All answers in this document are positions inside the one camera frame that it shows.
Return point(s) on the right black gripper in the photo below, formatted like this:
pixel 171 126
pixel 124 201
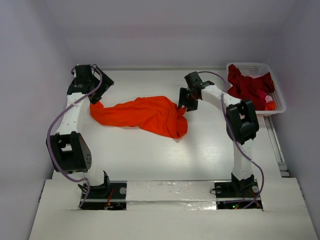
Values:
pixel 186 98

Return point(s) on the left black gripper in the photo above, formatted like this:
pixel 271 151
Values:
pixel 106 84

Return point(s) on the orange t shirt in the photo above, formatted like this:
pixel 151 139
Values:
pixel 155 114

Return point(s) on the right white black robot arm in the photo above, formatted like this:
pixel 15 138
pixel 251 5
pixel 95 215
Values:
pixel 241 126

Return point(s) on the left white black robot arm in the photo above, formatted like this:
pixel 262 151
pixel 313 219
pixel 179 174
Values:
pixel 67 148

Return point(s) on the dark red t shirt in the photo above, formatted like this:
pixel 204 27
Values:
pixel 246 87

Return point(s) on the white plastic basket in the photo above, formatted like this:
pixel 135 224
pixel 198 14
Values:
pixel 257 69

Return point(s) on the pink garment in basket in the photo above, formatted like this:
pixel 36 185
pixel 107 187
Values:
pixel 264 96

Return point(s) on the small orange garment in basket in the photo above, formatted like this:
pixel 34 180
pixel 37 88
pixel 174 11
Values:
pixel 270 106

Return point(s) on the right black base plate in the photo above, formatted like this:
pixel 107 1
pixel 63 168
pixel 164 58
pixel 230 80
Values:
pixel 229 197

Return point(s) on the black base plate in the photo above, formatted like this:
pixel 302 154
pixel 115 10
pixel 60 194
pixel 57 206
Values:
pixel 229 197
pixel 109 198

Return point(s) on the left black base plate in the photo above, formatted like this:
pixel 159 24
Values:
pixel 109 198

